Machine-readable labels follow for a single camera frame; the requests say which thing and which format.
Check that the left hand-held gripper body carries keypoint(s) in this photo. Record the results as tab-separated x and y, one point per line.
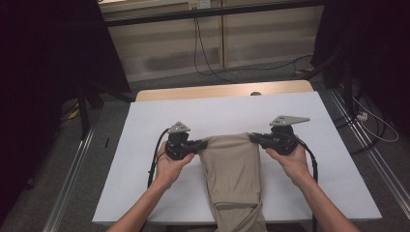
179	145

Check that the white wall socket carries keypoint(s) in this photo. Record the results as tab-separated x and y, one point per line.
199	4

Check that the small black floor item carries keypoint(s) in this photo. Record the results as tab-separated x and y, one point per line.
107	142

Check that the white power strip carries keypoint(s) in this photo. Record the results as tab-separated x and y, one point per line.
362	116

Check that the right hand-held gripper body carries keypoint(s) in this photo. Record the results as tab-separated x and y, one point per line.
282	140

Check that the white table cover board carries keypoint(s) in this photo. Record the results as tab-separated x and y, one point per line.
154	112

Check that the beige pants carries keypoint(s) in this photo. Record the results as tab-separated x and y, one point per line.
232	167

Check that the dark table grommet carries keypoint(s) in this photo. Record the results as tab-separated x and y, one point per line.
255	93

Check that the yellow floor tape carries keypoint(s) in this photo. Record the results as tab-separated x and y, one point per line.
304	70
74	113

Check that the person's right hand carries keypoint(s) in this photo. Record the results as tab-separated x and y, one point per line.
295	167

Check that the black metal stand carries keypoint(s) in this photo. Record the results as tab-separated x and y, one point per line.
84	112
347	83

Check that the black curtain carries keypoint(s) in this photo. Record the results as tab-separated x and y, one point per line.
38	80
380	48

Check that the person's left hand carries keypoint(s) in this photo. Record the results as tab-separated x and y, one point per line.
169	172

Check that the black horizontal bar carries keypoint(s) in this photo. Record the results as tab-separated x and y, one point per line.
145	19

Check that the aluminium floor rail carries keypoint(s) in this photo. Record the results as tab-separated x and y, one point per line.
67	183
377	161

